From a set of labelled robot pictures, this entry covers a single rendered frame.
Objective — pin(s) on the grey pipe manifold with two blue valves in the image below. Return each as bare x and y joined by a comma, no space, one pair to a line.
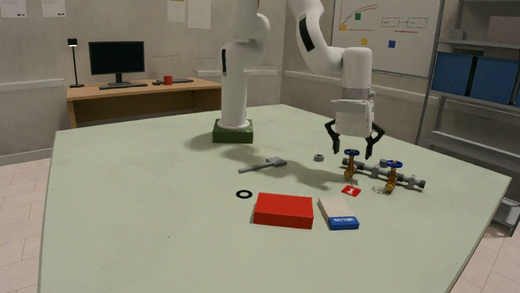
393,176

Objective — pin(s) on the red tag on chain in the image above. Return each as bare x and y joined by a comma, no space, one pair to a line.
351,190

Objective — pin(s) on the grey hex nut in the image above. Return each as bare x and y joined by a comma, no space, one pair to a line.
319,158

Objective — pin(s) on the black rubber ring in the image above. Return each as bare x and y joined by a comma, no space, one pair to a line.
250,194

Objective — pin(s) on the red rectangular block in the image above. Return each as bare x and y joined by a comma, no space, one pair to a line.
283,211

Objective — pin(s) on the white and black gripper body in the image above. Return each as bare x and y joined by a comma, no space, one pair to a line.
354,124

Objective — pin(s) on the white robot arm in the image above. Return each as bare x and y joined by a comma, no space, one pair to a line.
246,23

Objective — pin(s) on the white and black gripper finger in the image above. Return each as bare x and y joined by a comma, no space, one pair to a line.
334,136
369,147

